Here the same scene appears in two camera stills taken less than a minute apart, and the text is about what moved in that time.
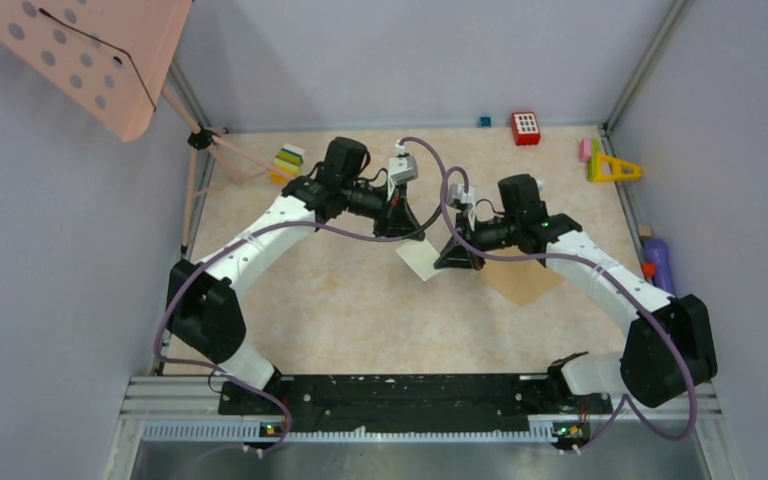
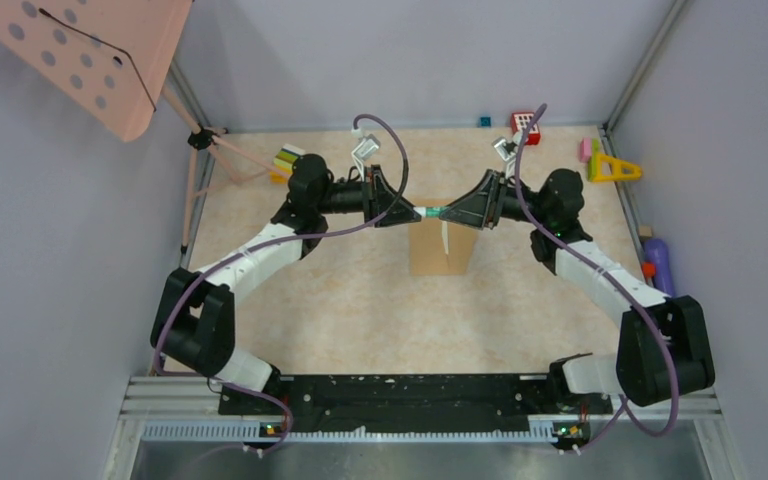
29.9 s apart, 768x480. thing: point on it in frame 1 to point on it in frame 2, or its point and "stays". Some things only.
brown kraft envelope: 523,281 to 427,254
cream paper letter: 420,256 to 445,234
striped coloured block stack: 287,164 stays
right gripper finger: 458,258 to 478,211
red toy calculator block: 525,128 stays
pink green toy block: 588,150 stays
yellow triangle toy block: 612,169 stays
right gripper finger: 457,256 to 480,204
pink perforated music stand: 108,59 stays
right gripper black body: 492,235 to 511,207
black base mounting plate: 411,402 stays
